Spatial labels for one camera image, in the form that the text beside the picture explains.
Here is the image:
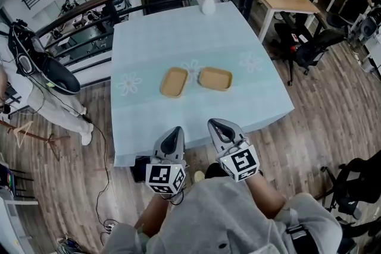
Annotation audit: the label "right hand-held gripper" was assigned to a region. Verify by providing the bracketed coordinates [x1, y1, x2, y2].
[207, 118, 261, 183]

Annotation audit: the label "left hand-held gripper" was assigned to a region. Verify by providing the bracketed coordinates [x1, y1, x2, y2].
[145, 126, 188, 196]

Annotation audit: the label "black bin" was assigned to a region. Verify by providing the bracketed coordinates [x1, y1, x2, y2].
[130, 155, 153, 184]

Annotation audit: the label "tan rectangular tray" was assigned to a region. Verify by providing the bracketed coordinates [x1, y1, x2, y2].
[160, 67, 189, 99]
[198, 66, 233, 92]

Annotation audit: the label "person's left forearm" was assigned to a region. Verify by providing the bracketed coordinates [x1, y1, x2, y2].
[133, 195, 172, 237]

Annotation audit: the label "person's right forearm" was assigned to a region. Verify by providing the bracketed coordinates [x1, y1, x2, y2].
[245, 177, 288, 219]

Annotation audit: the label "person's black trousers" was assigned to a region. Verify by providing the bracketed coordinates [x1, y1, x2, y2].
[204, 162, 229, 180]

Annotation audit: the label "person's grey hoodie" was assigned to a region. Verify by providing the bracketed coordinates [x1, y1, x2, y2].
[101, 177, 343, 254]

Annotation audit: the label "light blue flowered tablecloth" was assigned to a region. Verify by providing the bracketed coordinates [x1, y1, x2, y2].
[110, 1, 295, 168]

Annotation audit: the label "wooden coat rack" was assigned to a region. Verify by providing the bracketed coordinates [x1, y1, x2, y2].
[0, 118, 71, 162]

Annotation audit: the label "black office chair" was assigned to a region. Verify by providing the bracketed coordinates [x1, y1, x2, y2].
[315, 150, 381, 237]
[272, 22, 348, 87]

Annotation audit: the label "black gear bag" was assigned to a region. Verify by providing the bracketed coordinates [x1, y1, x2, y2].
[55, 236, 87, 254]

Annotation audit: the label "black railing wooden handrail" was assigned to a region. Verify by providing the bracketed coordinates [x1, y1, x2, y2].
[34, 0, 261, 87]

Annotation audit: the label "black side chair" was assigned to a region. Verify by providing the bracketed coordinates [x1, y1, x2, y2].
[0, 162, 35, 199]

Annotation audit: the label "person's right harness strap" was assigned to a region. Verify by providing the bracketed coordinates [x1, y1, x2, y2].
[285, 224, 319, 254]

